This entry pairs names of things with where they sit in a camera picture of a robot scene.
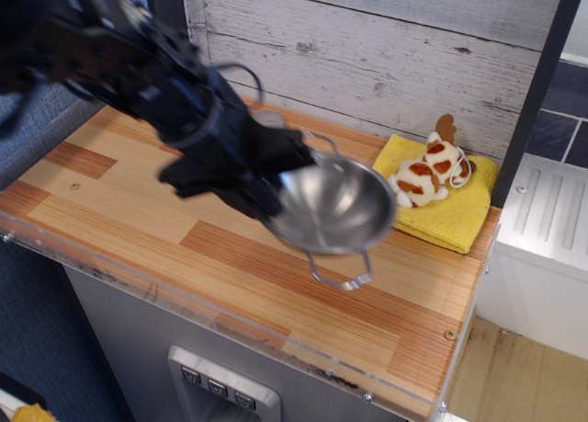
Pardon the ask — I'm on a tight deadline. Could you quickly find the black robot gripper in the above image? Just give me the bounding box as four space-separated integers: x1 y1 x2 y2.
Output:
159 69 315 219

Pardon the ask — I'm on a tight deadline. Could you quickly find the metal bowl with handles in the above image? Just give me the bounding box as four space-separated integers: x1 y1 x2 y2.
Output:
260 131 396 291

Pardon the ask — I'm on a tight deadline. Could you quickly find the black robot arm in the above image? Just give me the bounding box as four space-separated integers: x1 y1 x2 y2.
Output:
1 0 313 217

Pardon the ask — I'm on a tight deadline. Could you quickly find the clear acrylic table guard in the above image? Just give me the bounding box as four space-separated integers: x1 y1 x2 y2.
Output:
1 200 500 421

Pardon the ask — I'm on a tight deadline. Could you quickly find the brown white plush toy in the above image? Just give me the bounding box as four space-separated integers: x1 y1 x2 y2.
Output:
388 114 477 209

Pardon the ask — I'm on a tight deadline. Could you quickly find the grey toy fridge cabinet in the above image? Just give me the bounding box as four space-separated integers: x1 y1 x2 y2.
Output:
65 268 399 421

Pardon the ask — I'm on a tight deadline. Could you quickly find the yellow folded cloth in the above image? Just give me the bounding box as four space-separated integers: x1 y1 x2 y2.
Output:
394 155 500 254

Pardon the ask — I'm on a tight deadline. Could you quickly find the silver dispenser button panel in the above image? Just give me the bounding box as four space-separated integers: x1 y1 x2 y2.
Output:
167 345 282 421

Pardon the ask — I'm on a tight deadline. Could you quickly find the white cabinet at right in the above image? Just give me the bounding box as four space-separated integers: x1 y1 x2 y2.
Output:
476 154 587 358

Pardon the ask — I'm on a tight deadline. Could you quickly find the yellow object bottom left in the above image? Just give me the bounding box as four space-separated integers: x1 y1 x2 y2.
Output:
10 405 57 422

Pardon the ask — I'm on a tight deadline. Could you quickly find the blue handled metal scoop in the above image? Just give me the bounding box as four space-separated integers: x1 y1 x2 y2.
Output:
253 110 285 129

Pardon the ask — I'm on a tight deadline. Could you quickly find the dark grey right post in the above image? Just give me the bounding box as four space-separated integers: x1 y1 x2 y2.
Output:
491 0 582 209

